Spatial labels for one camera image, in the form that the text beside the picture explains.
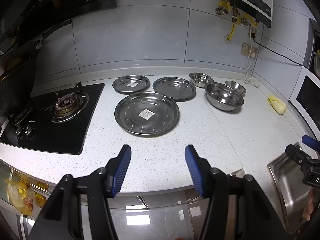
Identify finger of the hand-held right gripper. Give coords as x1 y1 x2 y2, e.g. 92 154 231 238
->
285 144 313 171
302 134 320 153

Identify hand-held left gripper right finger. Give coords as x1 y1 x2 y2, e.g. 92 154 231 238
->
184 144 292 240

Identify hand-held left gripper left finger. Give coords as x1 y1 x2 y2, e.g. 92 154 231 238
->
27 144 132 240

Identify large labelled steel plate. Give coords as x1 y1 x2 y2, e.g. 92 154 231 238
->
114 92 180 137

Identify large steel bowl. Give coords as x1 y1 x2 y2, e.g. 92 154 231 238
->
204 82 245 112

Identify medium unlabelled steel plate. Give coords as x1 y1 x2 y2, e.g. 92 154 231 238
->
152 77 197 102

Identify small labelled steel plate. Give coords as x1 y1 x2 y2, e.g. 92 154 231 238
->
112 75 150 95

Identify small steel bowl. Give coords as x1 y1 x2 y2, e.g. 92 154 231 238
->
225 80 247 95
189 72 215 88

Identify person's right hand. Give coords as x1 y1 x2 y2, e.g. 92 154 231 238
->
302 187 320 222

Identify stainless steel sink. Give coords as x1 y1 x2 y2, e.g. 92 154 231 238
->
267 142 320 236

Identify white microwave oven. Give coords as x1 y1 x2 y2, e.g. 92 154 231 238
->
289 67 320 137

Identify napa cabbage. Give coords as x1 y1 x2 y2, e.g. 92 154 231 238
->
266 95 287 115

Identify black glass gas stove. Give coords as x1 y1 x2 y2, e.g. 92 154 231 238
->
0 81 105 155

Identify gas stove burner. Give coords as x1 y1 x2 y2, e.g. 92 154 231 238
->
51 91 90 123

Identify amber oil bottle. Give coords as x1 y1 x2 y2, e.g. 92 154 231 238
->
29 182 50 207

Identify dark glass-door cabinet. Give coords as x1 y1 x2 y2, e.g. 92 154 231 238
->
303 17 320 78

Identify yellow plastic bag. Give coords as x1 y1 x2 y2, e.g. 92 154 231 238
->
4 177 35 216

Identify black wok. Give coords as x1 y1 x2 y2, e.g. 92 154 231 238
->
0 39 45 118

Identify brass pipe valve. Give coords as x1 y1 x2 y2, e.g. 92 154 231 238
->
231 5 241 25

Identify metal pipe valve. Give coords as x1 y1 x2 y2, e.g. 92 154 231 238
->
215 0 230 15

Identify black power cable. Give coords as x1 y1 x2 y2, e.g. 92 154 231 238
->
251 34 305 67

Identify white power cable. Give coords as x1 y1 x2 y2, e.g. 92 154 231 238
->
244 27 261 88

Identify double wall socket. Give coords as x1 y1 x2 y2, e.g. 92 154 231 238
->
241 42 258 57

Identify yellow gas hose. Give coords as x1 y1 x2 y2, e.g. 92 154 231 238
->
227 22 237 42

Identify yellow-handled pipe valve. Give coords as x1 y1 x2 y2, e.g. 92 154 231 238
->
240 14 260 28

